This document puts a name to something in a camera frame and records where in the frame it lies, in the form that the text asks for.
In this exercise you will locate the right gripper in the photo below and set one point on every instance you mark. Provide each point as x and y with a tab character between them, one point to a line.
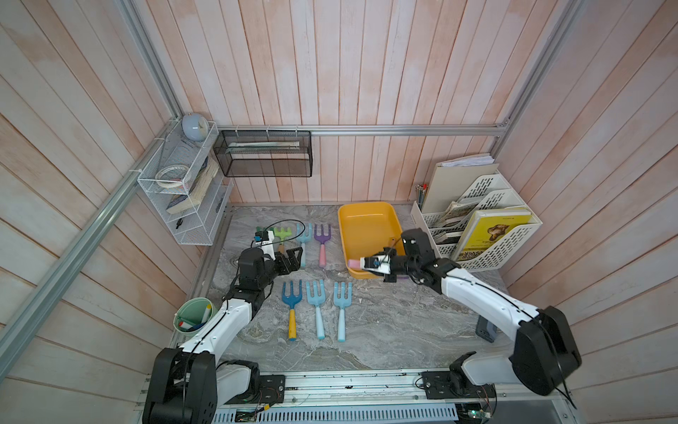
393	255

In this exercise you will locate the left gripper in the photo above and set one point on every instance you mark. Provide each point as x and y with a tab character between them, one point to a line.
294	263

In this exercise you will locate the light green wooden handled rake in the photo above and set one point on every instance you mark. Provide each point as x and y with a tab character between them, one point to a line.
282	234

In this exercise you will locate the dark blue fork yellow handle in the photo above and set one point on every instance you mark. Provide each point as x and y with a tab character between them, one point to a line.
291	296

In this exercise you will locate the yellow storage box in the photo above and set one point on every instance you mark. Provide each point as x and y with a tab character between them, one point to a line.
366	229

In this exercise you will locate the light blue hand rake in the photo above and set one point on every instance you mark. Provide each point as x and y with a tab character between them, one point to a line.
316	297

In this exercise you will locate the purple rake pink handle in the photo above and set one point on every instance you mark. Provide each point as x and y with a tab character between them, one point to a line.
323	234

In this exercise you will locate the light blue hand fork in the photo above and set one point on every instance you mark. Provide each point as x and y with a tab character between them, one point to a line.
342	299

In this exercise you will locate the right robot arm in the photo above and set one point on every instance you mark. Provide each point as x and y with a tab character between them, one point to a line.
543	353

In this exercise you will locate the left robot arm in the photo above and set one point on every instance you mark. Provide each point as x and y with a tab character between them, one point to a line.
187	383

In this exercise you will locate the white desktop file organizer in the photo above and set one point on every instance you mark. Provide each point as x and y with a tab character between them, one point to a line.
488	192

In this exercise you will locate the bundle of pencils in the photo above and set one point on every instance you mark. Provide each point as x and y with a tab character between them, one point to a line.
421	193

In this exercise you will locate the yellow picture book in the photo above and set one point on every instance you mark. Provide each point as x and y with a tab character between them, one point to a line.
486	227

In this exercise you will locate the green cup with pens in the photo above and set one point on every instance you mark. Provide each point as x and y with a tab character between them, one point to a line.
193	315

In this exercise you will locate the beige folder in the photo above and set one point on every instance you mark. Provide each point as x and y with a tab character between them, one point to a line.
450	183

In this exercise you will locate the old book on shelf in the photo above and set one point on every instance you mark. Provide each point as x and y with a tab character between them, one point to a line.
183	202

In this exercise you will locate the papers in mesh basket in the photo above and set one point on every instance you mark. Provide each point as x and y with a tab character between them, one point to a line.
257	147

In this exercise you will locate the roll of white tape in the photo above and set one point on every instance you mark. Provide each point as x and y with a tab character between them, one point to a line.
171	176

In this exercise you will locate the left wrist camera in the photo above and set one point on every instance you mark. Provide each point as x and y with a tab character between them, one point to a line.
266	243

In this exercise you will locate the white wire wall shelf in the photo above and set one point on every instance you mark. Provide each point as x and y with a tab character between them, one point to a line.
185	184

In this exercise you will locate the black mesh wall basket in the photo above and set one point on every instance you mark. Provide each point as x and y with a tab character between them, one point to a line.
265	165

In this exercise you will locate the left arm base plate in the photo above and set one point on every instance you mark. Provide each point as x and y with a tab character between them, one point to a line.
264	390

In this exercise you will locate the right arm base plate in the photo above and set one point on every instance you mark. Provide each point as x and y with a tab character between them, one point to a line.
453	385

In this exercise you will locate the aluminium front rail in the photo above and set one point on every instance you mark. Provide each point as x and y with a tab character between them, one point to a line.
382	387

